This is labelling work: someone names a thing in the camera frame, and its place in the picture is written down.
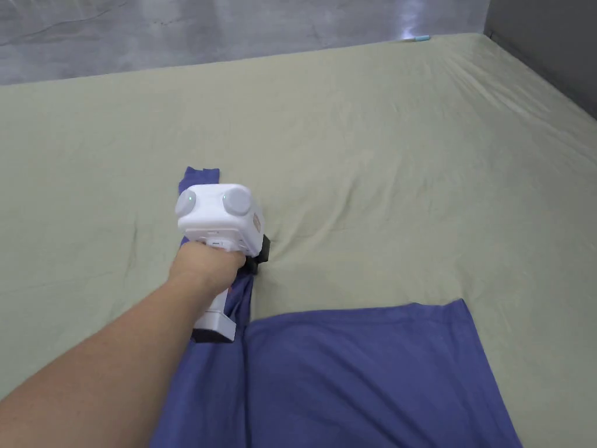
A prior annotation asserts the person's left hand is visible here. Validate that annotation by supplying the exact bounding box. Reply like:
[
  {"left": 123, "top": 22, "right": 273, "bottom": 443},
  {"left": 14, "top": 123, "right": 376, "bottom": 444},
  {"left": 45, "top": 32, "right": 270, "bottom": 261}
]
[{"left": 168, "top": 240, "right": 248, "bottom": 305}]

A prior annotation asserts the bed with pale green sheet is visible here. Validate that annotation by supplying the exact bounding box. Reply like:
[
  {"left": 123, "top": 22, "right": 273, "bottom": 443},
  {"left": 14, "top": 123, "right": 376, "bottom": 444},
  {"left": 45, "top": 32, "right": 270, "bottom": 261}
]
[{"left": 0, "top": 32, "right": 597, "bottom": 448}]

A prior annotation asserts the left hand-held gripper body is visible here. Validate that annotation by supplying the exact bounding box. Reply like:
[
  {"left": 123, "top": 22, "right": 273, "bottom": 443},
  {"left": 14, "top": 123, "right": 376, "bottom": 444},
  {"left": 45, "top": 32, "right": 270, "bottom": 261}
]
[{"left": 175, "top": 184, "right": 273, "bottom": 345}]

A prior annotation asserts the dark blue shirt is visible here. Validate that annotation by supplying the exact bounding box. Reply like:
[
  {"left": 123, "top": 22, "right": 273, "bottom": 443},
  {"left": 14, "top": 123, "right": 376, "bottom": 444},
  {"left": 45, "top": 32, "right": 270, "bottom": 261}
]
[{"left": 150, "top": 165, "right": 524, "bottom": 448}]

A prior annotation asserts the person's left forearm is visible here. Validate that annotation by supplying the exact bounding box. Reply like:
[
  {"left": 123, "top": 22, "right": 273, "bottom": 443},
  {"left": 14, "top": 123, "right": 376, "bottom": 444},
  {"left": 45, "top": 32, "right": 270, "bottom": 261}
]
[{"left": 0, "top": 268, "right": 215, "bottom": 448}]

